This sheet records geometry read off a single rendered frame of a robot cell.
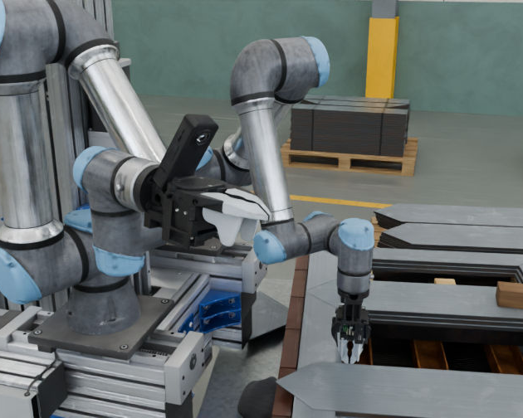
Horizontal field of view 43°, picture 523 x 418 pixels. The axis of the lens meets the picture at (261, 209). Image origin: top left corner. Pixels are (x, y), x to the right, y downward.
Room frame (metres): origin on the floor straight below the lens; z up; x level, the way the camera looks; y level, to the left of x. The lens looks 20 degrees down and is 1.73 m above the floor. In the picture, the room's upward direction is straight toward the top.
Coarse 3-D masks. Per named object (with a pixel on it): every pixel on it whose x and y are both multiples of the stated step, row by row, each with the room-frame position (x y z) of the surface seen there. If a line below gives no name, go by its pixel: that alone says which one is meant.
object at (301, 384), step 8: (304, 368) 1.31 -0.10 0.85; (312, 368) 1.31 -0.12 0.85; (296, 376) 1.28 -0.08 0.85; (304, 376) 1.28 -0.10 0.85; (312, 376) 1.28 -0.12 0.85; (288, 384) 1.25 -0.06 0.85; (296, 384) 1.25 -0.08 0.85; (304, 384) 1.25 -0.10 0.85; (312, 384) 1.25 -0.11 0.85; (296, 392) 1.22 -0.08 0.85; (304, 392) 1.22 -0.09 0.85; (312, 392) 1.22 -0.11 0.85; (304, 400) 1.19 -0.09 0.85; (312, 400) 1.19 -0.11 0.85; (312, 408) 1.16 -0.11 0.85
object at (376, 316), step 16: (416, 272) 1.89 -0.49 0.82; (432, 272) 1.88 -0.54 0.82; (448, 272) 1.88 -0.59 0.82; (464, 272) 1.87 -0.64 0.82; (480, 272) 1.87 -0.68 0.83; (496, 272) 1.87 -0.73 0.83; (512, 272) 1.86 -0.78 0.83; (384, 320) 1.57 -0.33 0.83; (400, 320) 1.57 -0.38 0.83; (416, 320) 1.57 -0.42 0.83; (432, 320) 1.56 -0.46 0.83; (448, 320) 1.56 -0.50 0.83; (464, 320) 1.55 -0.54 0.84; (480, 320) 1.55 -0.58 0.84; (496, 320) 1.55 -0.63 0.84; (512, 320) 1.55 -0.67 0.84; (336, 352) 1.40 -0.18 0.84; (336, 416) 1.15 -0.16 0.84; (352, 416) 1.15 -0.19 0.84; (368, 416) 1.15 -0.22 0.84; (384, 416) 1.15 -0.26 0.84; (400, 416) 1.14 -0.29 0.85
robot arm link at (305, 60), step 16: (288, 48) 1.47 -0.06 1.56; (304, 48) 1.49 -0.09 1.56; (320, 48) 1.51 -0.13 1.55; (288, 64) 1.45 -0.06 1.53; (304, 64) 1.47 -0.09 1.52; (320, 64) 1.50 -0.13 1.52; (288, 80) 1.46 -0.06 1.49; (304, 80) 1.48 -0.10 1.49; (320, 80) 1.51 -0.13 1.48; (288, 96) 1.51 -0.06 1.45; (304, 96) 1.54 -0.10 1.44; (240, 128) 1.67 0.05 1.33; (224, 144) 1.72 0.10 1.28; (240, 144) 1.67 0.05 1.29; (224, 160) 1.70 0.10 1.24; (240, 160) 1.68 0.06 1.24; (240, 176) 1.70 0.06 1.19
